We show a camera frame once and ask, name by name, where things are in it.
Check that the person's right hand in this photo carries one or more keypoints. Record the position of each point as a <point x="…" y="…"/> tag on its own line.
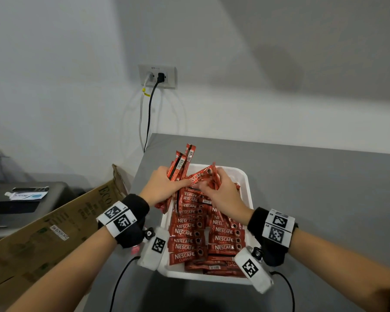
<point x="227" y="198"/>

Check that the person's left hand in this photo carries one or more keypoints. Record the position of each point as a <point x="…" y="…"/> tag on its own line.
<point x="159" y="188"/>

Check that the white plastic tray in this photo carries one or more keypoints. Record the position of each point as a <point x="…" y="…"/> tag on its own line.
<point x="243" y="181"/>

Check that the bunch of Nescafe sachets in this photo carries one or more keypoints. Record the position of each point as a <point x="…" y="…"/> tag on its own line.
<point x="180" y="162"/>

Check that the pile of red Nescafe sachets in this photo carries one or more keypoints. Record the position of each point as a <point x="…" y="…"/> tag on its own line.
<point x="188" y="232"/>

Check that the person's right forearm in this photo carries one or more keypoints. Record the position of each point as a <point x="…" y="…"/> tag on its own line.
<point x="344" y="272"/>

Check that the person's left forearm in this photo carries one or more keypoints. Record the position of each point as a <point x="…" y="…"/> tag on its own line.
<point x="61" y="276"/>

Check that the black left wristband with markers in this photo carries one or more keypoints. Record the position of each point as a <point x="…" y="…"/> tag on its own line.
<point x="135" y="207"/>

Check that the black wristband with markers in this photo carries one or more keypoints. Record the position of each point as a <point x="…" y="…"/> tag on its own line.
<point x="135" y="207"/>
<point x="255" y="224"/>

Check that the black right wristband with markers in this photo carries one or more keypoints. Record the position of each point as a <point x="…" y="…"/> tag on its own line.
<point x="255" y="224"/>

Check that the black power plug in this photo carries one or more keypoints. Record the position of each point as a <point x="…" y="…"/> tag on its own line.
<point x="161" y="78"/>

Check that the flat black device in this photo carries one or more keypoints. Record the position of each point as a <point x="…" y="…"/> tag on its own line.
<point x="31" y="189"/>

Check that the dark grey printer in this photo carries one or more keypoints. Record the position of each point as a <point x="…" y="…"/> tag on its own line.
<point x="29" y="214"/>

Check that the white and blue packet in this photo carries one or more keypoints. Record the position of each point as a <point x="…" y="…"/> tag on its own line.
<point x="26" y="195"/>

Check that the brown cardboard box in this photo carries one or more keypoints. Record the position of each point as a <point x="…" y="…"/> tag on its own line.
<point x="35" y="253"/>

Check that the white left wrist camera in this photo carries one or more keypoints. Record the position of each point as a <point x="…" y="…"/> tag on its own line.
<point x="149" y="261"/>

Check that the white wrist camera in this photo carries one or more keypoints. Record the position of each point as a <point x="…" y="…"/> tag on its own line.
<point x="260" y="282"/>
<point x="149" y="261"/>

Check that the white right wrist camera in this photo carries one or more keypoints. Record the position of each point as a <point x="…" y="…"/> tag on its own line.
<point x="260" y="282"/>

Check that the grey wall socket plate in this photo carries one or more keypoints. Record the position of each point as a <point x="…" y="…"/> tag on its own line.
<point x="171" y="77"/>

